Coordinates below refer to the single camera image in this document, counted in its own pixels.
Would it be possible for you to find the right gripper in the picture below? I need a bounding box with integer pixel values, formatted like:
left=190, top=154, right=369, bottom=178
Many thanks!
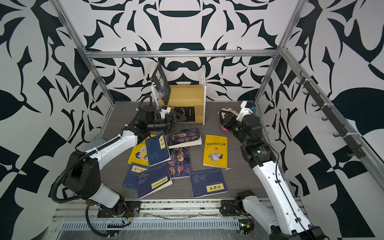
left=221, top=108, right=251, bottom=148

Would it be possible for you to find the purple book orange calligraphy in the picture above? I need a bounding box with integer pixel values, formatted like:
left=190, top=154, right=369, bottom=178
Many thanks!
left=168, top=128, right=202, bottom=149

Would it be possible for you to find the yellow cartoon book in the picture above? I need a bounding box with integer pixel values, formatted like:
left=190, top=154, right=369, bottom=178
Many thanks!
left=128, top=135, right=155, bottom=166
left=203, top=135, right=228, bottom=169

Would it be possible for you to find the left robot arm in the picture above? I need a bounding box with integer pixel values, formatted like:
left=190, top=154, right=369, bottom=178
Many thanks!
left=50, top=102, right=186, bottom=209

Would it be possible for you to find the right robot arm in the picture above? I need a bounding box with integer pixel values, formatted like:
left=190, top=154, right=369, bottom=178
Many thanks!
left=219, top=110, right=326, bottom=240

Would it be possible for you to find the pink plush doll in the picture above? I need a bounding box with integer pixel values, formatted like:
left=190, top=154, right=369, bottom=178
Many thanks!
left=220, top=107, right=238, bottom=132

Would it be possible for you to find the black book yellow spine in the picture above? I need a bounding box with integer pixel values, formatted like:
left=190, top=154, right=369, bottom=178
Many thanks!
left=174, top=107, right=196, bottom=123

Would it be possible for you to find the wooden white-framed bookshelf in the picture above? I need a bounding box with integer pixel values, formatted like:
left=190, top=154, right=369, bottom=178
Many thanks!
left=151, top=66, right=207, bottom=126

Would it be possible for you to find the navy book upper left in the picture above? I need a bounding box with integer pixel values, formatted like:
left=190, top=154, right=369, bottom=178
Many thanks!
left=146, top=135, right=171, bottom=167

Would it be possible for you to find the navy book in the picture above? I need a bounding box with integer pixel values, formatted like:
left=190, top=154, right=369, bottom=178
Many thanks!
left=122, top=163, right=151, bottom=190
left=146, top=135, right=171, bottom=167
left=190, top=168, right=228, bottom=198
left=135, top=163, right=173, bottom=199

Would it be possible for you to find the purple book lower centre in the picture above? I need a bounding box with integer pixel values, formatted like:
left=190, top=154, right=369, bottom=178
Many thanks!
left=167, top=147, right=192, bottom=179

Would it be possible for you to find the navy book bottom centre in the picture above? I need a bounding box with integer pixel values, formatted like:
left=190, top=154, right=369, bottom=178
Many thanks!
left=135, top=163, right=173, bottom=199

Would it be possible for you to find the navy book bottom left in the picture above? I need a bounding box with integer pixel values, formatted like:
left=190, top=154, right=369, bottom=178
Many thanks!
left=122, top=163, right=151, bottom=190

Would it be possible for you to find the navy book bottom right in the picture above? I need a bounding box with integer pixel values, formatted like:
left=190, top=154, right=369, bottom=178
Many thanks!
left=190, top=168, right=228, bottom=198

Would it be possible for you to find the light blue case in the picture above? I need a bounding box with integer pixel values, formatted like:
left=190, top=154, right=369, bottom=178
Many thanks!
left=90, top=139, right=106, bottom=149

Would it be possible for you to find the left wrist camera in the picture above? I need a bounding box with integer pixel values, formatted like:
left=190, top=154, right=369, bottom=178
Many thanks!
left=159, top=106, right=171, bottom=119

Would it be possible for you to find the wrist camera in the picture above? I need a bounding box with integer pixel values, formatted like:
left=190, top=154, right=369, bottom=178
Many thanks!
left=236, top=101, right=257, bottom=122
left=159, top=106, right=171, bottom=119

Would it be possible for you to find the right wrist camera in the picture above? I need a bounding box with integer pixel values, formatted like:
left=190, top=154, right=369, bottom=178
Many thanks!
left=236, top=101, right=257, bottom=122

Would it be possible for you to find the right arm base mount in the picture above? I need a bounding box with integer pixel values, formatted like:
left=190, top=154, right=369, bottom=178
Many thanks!
left=219, top=199, right=248, bottom=217

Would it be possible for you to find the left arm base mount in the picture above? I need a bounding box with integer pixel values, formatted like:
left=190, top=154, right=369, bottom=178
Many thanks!
left=97, top=201, right=142, bottom=218

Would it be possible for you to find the white slotted cable duct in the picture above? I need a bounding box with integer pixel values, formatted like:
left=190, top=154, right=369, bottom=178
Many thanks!
left=59, top=218, right=241, bottom=232

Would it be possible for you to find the grey hook rail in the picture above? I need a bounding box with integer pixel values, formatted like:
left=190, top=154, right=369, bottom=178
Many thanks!
left=297, top=72, right=367, bottom=159

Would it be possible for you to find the aluminium frame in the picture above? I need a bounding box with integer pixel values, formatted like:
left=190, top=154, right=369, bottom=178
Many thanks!
left=51, top=1, right=384, bottom=188

